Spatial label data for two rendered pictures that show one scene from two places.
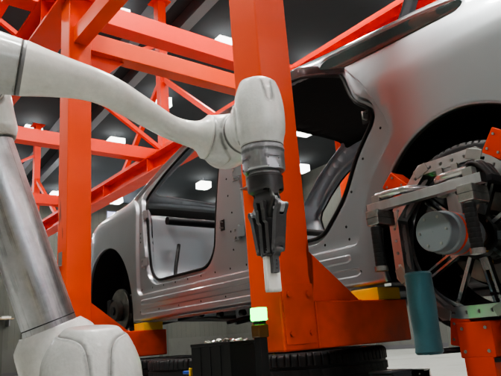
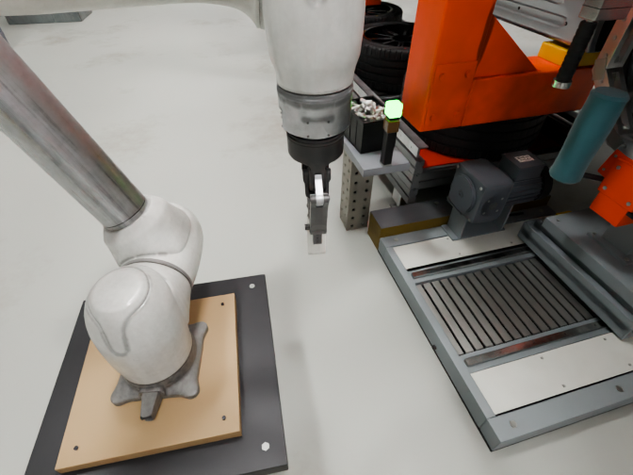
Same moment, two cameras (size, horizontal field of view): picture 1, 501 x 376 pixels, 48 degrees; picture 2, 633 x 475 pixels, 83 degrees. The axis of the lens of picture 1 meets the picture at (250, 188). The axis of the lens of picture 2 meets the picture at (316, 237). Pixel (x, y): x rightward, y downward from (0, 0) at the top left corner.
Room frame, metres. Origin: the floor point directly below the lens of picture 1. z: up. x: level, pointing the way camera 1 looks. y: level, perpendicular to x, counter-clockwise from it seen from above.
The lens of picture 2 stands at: (0.71, -0.21, 1.10)
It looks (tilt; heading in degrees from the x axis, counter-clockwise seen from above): 43 degrees down; 24
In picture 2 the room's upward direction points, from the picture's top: straight up
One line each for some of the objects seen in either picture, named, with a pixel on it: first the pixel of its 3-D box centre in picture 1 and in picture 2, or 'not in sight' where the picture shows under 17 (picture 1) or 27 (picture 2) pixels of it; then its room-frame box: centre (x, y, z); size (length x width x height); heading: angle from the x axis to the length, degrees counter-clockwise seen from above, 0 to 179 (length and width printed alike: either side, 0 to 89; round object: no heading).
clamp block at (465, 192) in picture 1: (473, 193); not in sight; (1.58, -0.64, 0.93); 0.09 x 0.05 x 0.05; 129
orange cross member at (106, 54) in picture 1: (233, 99); not in sight; (4.36, 0.08, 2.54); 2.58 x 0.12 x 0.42; 129
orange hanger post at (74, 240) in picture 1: (72, 167); not in sight; (3.48, 1.16, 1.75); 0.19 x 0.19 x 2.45; 39
